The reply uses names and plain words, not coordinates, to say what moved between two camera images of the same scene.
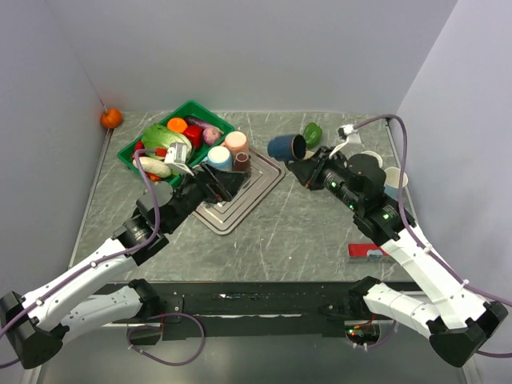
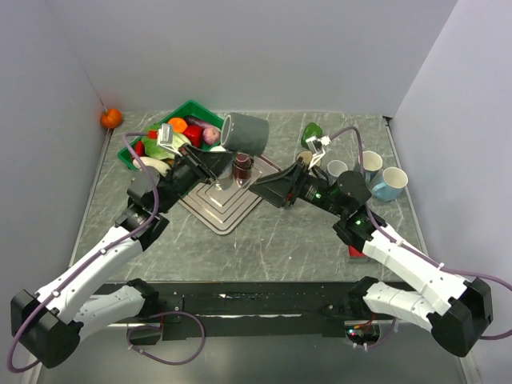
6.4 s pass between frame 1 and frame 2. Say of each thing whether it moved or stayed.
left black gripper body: moved
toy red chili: stayed
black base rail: stayed
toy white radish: stayed
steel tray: stayed
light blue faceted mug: stayed
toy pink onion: stayed
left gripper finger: moved
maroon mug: stayed
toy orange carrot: stayed
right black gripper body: moved
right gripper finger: moved
